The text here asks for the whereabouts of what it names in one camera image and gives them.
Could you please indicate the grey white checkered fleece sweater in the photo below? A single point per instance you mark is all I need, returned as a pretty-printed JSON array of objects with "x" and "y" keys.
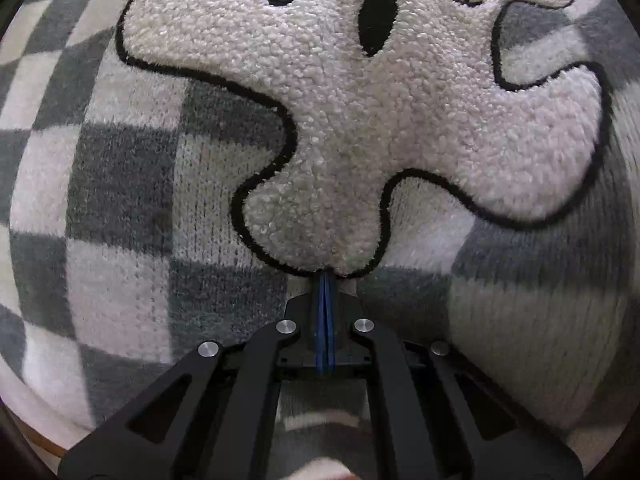
[{"x": 320, "y": 135}]

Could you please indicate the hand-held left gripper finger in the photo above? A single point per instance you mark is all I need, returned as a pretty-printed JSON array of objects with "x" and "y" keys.
[
  {"x": 330, "y": 320},
  {"x": 320, "y": 320}
]

